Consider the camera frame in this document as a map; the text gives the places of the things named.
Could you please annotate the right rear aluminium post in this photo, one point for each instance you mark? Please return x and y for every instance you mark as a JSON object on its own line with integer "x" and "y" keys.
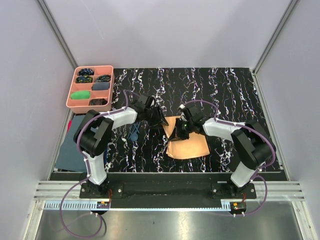
{"x": 276, "y": 33}

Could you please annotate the green rolled cloth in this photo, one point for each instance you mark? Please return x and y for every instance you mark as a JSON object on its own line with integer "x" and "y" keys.
{"x": 80, "y": 95}

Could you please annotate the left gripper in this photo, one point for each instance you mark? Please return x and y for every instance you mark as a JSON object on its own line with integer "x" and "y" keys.
{"x": 160, "y": 118}

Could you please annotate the blue patterned roll top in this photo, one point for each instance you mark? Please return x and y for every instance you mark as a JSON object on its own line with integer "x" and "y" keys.
{"x": 86, "y": 72}

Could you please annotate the left rear aluminium post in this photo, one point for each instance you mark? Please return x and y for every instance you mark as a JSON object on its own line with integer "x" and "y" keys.
{"x": 44, "y": 8}

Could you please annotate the pink divided organizer tray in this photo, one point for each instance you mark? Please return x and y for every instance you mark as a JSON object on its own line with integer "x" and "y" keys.
{"x": 82, "y": 106}

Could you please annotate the grey folded cloth in tray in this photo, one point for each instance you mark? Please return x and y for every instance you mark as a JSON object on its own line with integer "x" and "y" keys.
{"x": 100, "y": 86}

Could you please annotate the dark patterned cloth roll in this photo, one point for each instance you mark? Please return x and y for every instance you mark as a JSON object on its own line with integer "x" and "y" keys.
{"x": 98, "y": 102}

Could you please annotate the blue grey folded napkin stack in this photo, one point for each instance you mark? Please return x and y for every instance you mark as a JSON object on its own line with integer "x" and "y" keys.
{"x": 69, "y": 159}

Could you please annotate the blue plastic knife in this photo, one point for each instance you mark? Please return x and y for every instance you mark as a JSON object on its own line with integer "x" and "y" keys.
{"x": 131, "y": 131}

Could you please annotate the black marble pattern mat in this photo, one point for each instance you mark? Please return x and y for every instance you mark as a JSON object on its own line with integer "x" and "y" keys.
{"x": 231, "y": 91}

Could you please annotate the aluminium frame rail front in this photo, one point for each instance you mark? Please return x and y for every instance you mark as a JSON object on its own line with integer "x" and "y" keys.
{"x": 66, "y": 195}

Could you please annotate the aluminium post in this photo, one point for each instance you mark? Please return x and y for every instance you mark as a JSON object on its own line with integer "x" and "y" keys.
{"x": 44, "y": 8}
{"x": 276, "y": 33}

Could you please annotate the peach cloth napkin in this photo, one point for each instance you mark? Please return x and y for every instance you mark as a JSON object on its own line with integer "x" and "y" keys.
{"x": 194, "y": 147}

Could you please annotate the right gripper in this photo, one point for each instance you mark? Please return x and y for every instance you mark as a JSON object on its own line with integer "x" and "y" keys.
{"x": 177, "y": 134}

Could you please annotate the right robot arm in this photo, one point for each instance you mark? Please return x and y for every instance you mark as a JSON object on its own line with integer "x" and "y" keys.
{"x": 253, "y": 146}

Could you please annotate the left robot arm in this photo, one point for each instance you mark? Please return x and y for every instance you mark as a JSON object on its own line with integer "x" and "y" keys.
{"x": 94, "y": 132}

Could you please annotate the blue patterned roll right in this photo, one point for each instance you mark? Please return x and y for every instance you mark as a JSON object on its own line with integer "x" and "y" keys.
{"x": 103, "y": 78}

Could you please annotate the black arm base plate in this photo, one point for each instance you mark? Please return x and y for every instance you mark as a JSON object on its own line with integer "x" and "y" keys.
{"x": 124, "y": 185}

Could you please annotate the blue yellow patterned roll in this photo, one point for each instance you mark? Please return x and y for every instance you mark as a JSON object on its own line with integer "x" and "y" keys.
{"x": 83, "y": 79}

